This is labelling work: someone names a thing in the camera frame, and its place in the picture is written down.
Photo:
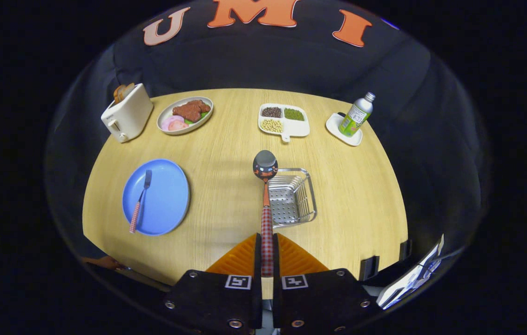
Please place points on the white coaster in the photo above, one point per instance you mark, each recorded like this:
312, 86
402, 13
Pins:
334, 124

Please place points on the pink ham slices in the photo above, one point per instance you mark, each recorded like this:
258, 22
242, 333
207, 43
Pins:
172, 123

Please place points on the blue plate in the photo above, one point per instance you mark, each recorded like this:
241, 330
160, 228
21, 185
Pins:
165, 195

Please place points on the heap of yellow soybeans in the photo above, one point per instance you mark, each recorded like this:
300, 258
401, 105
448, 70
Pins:
272, 125

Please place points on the brown steak piece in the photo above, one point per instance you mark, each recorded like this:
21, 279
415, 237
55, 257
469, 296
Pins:
191, 110

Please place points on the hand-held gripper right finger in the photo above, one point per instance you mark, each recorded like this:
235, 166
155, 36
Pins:
276, 258

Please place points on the beige food plate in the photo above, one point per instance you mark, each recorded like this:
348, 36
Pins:
165, 122

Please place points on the white divided dish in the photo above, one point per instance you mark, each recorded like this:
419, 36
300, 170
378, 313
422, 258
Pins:
297, 128

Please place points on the green lettuce leaf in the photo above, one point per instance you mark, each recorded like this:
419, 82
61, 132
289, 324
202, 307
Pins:
204, 115

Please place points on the white toaster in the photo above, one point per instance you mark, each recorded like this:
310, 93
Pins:
128, 116

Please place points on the metal bottle with green label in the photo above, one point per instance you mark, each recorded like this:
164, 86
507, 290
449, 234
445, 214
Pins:
355, 118

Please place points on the toast bread slice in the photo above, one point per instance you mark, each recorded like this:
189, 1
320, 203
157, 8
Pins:
129, 88
118, 93

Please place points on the heap of dark beans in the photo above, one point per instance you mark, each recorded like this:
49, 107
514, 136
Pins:
271, 112

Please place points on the heap of green beans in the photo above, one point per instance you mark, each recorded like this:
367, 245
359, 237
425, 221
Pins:
294, 114

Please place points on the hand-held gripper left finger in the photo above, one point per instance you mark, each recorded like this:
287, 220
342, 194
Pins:
258, 258

